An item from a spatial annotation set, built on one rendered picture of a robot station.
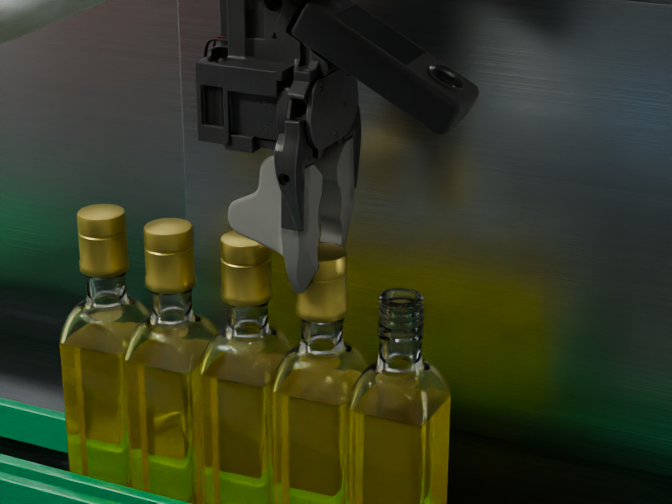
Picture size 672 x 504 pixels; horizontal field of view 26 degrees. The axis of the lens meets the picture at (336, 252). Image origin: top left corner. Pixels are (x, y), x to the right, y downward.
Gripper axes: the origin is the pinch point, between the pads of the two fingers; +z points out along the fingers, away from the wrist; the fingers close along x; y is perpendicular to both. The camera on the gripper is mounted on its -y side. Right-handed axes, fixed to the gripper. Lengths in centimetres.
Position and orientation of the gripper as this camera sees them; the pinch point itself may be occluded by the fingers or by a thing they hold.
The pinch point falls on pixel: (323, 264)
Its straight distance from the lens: 96.2
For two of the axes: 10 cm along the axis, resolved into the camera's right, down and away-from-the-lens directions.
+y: -9.1, -1.6, 3.9
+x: -4.2, 3.4, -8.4
